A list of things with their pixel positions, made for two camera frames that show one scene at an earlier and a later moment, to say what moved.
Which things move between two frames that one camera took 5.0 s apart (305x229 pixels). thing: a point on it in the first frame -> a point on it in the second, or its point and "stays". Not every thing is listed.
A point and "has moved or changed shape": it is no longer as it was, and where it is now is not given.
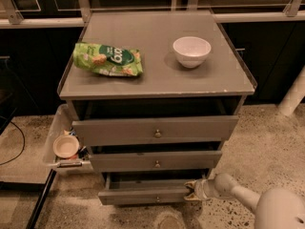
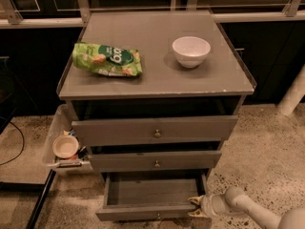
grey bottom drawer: [143, 191] has moved or changed shape
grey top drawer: [154, 130] stays
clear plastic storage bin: [64, 148] stays
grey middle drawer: [154, 160] stays
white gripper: [200, 190] -> [207, 206]
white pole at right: [294, 94] stays
